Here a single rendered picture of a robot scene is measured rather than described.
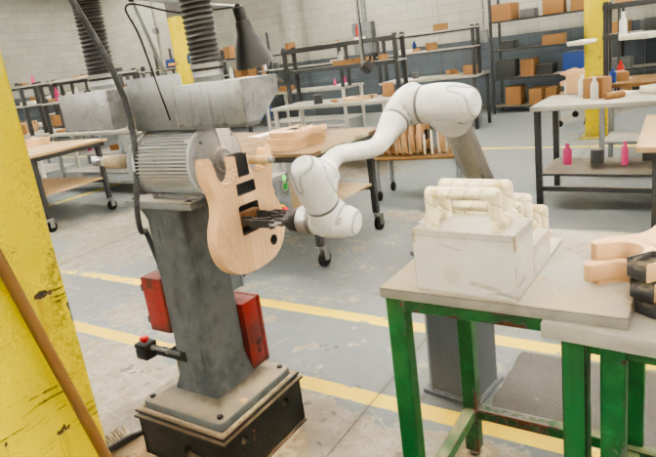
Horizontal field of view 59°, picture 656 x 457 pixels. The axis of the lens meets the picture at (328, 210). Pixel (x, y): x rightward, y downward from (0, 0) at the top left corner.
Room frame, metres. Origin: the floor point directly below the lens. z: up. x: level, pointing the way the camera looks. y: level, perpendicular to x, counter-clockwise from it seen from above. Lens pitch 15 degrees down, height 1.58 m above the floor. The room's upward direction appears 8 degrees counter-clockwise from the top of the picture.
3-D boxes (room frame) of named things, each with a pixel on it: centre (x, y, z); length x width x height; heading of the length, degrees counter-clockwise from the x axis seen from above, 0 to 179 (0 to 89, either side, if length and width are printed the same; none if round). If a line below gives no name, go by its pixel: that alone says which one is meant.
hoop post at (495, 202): (1.33, -0.40, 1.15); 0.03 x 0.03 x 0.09
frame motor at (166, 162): (2.17, 0.50, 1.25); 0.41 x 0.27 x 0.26; 56
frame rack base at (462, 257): (1.42, -0.36, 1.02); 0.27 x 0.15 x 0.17; 55
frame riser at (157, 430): (2.20, 0.56, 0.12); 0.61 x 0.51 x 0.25; 146
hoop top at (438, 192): (1.38, -0.33, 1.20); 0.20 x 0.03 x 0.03; 54
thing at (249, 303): (2.33, 0.47, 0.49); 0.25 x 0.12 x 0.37; 56
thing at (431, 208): (1.43, -0.27, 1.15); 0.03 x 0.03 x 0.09
